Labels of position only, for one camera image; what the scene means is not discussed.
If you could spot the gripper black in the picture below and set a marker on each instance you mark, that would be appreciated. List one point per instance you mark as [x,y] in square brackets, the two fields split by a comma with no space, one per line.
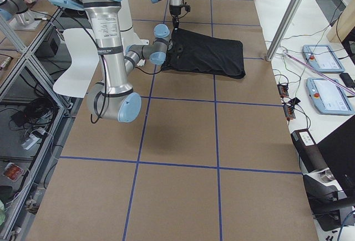
[175,10]
[172,47]

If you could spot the black graphic t-shirt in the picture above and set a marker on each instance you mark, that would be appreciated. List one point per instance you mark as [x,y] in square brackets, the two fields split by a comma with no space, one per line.
[207,55]

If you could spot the white plastic chair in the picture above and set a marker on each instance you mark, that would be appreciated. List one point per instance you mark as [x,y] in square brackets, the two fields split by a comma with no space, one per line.
[75,80]

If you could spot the small circuit board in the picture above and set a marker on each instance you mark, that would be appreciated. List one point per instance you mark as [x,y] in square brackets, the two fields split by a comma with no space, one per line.
[283,90]

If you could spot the far blue teach pendant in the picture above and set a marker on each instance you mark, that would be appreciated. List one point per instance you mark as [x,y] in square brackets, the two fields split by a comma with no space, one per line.
[322,58]

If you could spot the blue teach pendant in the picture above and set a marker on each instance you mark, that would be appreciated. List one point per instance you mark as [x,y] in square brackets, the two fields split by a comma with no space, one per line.
[328,98]
[322,58]

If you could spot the near blue teach pendant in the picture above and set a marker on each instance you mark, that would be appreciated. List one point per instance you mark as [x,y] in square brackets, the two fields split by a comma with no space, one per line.
[328,98]

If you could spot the black box device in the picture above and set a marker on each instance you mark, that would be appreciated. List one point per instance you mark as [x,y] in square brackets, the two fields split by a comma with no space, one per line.
[309,154]

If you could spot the red food package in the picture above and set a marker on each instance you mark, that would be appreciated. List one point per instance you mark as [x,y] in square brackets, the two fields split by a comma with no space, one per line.
[13,172]

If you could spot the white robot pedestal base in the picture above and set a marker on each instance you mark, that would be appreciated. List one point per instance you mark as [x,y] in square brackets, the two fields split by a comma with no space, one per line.
[127,32]

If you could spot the aluminium frame post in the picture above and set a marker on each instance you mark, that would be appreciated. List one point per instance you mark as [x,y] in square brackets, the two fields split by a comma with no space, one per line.
[282,28]

